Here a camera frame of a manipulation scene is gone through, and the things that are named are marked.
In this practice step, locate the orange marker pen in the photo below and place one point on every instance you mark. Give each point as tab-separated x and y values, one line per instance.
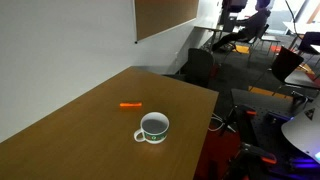
130	104

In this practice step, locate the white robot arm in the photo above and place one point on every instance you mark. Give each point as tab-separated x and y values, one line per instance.
303	133

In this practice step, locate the black chair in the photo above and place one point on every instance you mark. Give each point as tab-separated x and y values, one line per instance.
199	66
286	63

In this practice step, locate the white mug with green band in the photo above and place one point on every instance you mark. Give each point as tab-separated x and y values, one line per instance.
159	136

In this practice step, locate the brown cork board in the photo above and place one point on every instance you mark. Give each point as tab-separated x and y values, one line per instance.
163	15

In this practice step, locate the grey desk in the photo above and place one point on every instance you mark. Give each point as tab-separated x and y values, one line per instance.
213	30

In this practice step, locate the black breadboard table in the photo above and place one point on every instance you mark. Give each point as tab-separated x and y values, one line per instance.
263	100

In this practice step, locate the seated person in dark clothes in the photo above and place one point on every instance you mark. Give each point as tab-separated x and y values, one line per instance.
253	25

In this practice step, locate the grey office chair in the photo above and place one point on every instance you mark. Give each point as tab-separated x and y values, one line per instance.
266	37

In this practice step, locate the grey round table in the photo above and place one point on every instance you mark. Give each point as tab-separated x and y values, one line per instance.
301	80

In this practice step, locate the white table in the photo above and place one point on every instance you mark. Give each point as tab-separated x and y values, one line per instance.
301	27

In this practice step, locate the dark purple chair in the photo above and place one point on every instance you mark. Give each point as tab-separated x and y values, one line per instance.
310	41

